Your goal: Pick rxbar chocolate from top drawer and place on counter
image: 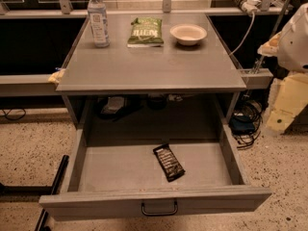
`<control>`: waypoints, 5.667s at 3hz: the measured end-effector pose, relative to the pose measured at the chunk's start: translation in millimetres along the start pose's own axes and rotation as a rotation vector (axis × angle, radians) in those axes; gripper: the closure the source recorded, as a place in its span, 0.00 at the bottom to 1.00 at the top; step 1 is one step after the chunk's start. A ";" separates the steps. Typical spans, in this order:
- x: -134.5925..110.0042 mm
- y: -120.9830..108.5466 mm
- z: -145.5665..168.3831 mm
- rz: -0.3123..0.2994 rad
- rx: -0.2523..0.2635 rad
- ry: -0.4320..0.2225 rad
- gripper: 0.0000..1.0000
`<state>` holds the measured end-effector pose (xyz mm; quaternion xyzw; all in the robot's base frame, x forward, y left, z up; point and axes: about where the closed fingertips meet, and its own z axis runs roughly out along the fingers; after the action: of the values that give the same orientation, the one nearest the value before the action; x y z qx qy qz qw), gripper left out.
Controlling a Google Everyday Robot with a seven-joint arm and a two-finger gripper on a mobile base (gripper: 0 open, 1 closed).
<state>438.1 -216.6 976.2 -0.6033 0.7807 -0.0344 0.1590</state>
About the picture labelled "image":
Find black rxbar chocolate bar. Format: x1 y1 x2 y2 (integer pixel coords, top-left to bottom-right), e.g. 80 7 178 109
153 144 185 182

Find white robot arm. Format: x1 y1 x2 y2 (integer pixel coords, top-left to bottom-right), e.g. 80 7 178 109
258 3 308 73

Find grey cabinet counter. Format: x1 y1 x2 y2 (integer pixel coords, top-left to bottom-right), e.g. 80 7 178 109
55 13 247 127

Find black items under counter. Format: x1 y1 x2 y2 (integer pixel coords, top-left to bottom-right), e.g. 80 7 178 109
94 95 143 120

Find grey open top drawer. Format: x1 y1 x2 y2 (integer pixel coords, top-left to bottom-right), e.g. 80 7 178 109
39 114 271 220

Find white power strip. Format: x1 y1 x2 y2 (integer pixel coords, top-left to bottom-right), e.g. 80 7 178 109
233 0 260 15

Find metal stand pole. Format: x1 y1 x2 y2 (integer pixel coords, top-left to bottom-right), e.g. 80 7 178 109
249 0 297 75

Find white paper bowl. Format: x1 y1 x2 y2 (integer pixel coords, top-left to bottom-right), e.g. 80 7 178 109
169 24 207 46

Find green kettle chips bag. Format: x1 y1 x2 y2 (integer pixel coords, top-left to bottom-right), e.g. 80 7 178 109
127 17 164 47

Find clear plastic water bottle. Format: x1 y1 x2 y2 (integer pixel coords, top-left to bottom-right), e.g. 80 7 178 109
88 0 110 47

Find white power cable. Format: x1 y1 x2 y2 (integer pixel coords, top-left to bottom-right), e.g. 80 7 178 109
228 11 256 58

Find grey right rail bracket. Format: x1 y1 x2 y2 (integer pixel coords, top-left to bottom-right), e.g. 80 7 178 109
239 68 273 90

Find black cable bundle on floor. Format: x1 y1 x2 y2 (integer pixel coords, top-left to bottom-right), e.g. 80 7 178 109
228 99 264 150

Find black drawer handle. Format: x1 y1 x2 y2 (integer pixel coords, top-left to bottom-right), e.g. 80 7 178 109
141 200 178 217

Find yellow sponge on rail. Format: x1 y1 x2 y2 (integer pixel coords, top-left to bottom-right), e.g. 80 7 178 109
48 68 65 85

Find grey metal side rail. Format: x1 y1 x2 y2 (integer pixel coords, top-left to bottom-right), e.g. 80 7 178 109
0 74 58 97

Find black cable loop left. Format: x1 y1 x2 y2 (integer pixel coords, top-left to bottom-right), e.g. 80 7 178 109
0 108 27 121

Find black floor frame bar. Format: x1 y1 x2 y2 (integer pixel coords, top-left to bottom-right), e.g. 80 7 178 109
0 155 69 231

